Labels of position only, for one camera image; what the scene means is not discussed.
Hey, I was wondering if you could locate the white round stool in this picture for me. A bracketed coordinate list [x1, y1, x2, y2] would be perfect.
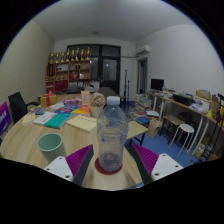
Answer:
[168, 123, 195, 157]

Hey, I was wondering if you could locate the teal book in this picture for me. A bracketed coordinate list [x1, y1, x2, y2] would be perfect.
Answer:
[44, 113, 72, 130]

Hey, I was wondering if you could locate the brown wooden stool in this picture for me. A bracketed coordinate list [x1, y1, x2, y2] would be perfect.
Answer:
[159, 114, 186, 138]

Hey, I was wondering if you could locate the pink flat box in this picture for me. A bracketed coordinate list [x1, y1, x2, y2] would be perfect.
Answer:
[63, 97, 82, 106]

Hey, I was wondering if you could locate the blue book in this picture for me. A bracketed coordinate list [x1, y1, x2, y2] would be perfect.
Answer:
[54, 105, 79, 115]

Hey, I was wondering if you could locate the large pale yellow book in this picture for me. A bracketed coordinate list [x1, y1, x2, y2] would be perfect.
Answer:
[65, 114, 98, 135]

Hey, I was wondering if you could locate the computer monitor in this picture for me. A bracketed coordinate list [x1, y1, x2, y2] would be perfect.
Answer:
[150, 78, 165, 92]

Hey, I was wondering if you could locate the upright orange white card box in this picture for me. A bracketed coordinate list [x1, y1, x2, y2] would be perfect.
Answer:
[80, 90, 91, 107]

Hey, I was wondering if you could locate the orange book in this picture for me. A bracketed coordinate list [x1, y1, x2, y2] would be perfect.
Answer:
[71, 105, 92, 116]

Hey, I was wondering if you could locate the long cluttered side desk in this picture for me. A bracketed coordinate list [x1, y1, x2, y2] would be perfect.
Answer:
[146, 89, 224, 158]

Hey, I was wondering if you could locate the pile of books on floor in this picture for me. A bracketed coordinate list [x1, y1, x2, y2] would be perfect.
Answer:
[134, 93, 153, 113]

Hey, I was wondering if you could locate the black tripod stand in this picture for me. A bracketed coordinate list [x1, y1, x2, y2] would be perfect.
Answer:
[123, 69, 131, 101]

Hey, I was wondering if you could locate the white book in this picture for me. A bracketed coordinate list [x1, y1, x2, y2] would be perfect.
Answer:
[33, 111, 58, 126]

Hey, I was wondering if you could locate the yellow gift box red ribbon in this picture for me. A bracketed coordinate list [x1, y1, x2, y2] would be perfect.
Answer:
[39, 91, 58, 108]

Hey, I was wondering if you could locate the black office chair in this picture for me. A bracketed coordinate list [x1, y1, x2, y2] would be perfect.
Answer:
[7, 91, 40, 124]

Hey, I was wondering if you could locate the clear plastic water bottle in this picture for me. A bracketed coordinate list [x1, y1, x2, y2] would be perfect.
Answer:
[96, 95, 129, 173]

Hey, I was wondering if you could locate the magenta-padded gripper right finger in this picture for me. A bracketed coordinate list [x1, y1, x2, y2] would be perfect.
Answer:
[129, 143, 185, 186]

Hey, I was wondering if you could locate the flower bouquet in white pot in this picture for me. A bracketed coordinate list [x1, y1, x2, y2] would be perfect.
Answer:
[89, 92, 107, 118]

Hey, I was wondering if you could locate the purple sign board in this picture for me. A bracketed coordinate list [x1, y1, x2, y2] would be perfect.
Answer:
[0, 100, 12, 136]

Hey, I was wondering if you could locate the flat round red coaster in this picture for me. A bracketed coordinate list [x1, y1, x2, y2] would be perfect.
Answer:
[94, 157, 124, 176]

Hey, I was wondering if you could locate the small pale yellow book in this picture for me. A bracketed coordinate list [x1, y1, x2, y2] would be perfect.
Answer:
[21, 112, 36, 127]

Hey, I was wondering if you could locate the white air conditioner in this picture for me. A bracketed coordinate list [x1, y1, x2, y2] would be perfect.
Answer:
[134, 44, 152, 57]

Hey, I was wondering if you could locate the brown paper bag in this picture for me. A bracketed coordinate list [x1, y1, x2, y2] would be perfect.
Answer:
[146, 118, 164, 139]

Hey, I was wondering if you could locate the green cup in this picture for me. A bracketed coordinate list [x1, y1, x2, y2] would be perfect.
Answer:
[36, 132, 67, 164]

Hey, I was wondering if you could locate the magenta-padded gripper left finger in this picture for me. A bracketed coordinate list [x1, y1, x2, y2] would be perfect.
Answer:
[43, 143, 95, 186]

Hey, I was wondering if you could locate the wooden shelf unit with trophies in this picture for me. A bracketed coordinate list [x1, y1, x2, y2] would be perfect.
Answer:
[44, 47, 92, 94]

